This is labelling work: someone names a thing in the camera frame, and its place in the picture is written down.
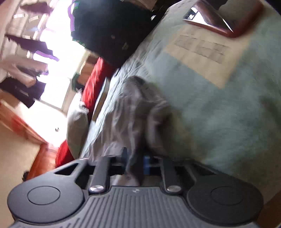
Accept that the grey printed garment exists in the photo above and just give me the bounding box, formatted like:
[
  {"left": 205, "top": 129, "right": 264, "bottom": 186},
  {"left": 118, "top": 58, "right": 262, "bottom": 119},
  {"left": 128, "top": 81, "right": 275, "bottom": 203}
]
[{"left": 80, "top": 76, "right": 195, "bottom": 186}]

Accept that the clothes rack with garments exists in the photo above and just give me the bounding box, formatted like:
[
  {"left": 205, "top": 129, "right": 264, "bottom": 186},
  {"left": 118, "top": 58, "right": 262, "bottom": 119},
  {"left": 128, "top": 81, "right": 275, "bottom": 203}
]
[{"left": 1, "top": 1, "right": 58, "bottom": 108}]

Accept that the red pillow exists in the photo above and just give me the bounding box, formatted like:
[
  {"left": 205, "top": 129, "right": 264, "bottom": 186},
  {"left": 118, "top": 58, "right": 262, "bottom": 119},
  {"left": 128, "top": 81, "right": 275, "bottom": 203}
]
[{"left": 55, "top": 140, "right": 74, "bottom": 168}]

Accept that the grey checked pillow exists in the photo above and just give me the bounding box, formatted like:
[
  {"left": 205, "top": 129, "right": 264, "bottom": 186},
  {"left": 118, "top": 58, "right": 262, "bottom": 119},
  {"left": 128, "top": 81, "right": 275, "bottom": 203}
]
[{"left": 66, "top": 90, "right": 89, "bottom": 159}]

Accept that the wooden headboard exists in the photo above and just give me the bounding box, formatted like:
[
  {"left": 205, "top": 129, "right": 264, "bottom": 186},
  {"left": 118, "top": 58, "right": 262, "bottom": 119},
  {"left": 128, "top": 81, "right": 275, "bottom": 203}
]
[{"left": 26, "top": 143, "right": 58, "bottom": 180}]

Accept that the blue white book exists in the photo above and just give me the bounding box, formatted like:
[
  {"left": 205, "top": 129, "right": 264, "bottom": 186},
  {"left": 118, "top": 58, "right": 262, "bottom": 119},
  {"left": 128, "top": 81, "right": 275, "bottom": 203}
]
[{"left": 92, "top": 78, "right": 110, "bottom": 122}]

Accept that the green bed sheet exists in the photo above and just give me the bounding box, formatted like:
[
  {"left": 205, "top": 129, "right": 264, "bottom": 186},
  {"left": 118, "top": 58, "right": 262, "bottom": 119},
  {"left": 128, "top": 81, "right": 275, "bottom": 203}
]
[{"left": 108, "top": 1, "right": 280, "bottom": 201}]

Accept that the red duvet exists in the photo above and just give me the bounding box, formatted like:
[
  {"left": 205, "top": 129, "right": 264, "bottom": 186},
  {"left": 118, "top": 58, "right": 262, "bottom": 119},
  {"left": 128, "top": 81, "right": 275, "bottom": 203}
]
[{"left": 81, "top": 57, "right": 116, "bottom": 122}]

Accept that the cardboard box by window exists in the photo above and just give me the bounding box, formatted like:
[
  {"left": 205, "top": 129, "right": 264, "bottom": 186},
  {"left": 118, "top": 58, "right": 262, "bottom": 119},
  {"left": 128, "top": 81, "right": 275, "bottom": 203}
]
[{"left": 71, "top": 51, "right": 99, "bottom": 91}]

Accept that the orange curtain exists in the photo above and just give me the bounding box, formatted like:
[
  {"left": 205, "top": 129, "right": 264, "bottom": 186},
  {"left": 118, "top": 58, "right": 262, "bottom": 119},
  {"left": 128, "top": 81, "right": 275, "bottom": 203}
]
[{"left": 1, "top": 100, "right": 47, "bottom": 144}]

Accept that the beige printed paper sheet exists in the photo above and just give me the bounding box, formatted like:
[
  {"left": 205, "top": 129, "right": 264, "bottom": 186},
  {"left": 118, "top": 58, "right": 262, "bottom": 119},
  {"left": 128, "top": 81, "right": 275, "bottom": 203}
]
[{"left": 165, "top": 24, "right": 252, "bottom": 88}]

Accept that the black backpack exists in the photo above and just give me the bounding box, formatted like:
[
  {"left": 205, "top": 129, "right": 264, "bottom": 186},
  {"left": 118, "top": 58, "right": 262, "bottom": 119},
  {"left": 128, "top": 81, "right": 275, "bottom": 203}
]
[{"left": 69, "top": 1, "right": 166, "bottom": 68}]

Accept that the wooden framed mirror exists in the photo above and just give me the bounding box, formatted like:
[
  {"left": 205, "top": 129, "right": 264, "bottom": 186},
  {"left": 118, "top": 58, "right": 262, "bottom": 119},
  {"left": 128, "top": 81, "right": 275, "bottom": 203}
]
[{"left": 183, "top": 0, "right": 264, "bottom": 38}]

